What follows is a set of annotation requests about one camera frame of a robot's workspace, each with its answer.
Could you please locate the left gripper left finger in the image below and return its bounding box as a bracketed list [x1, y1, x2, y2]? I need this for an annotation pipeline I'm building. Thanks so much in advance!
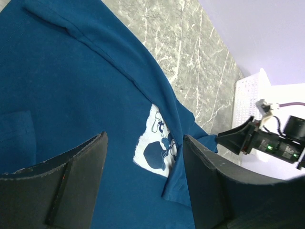
[0, 132, 108, 229]

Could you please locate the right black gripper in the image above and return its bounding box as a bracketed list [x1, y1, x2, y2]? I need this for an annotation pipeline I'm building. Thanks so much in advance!
[216, 116, 304, 164]

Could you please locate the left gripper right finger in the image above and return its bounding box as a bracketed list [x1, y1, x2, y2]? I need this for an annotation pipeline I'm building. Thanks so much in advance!
[183, 135, 305, 229]

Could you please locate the blue printed t shirt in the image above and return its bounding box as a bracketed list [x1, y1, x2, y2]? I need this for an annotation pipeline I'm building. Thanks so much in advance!
[0, 0, 217, 229]

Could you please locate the white plastic laundry basket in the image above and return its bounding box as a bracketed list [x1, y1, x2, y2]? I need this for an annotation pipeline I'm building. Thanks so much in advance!
[232, 69, 305, 180]

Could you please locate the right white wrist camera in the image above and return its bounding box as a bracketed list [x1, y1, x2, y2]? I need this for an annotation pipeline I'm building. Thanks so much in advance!
[255, 99, 280, 128]

